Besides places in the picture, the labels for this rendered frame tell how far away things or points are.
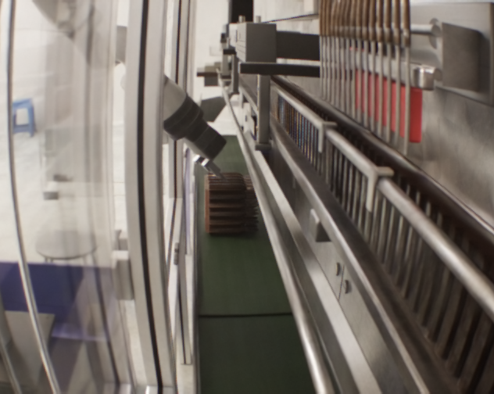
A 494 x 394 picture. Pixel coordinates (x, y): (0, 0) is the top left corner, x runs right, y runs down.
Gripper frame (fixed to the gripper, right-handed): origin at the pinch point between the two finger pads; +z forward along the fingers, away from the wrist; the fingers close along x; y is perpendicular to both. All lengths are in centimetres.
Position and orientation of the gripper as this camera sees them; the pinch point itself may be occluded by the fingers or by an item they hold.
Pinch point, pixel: (224, 180)
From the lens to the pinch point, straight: 99.8
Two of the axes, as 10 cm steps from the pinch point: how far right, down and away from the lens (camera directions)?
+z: 6.1, 5.9, 5.4
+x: -4.9, -2.6, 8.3
